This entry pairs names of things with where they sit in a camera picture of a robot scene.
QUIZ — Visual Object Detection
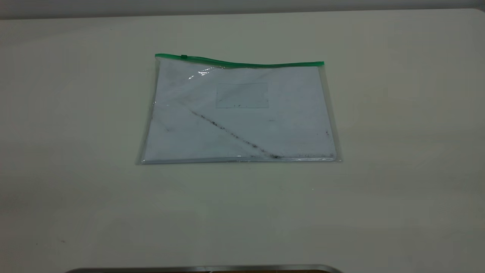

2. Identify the clear zipper bag green zip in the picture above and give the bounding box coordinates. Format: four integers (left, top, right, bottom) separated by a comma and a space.
136, 53, 343, 165

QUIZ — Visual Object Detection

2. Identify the silver metal edge strip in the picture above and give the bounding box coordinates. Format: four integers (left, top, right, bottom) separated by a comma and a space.
64, 264, 343, 273

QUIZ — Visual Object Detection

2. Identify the white paper sheet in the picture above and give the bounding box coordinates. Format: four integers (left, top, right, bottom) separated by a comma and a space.
144, 61, 337, 162

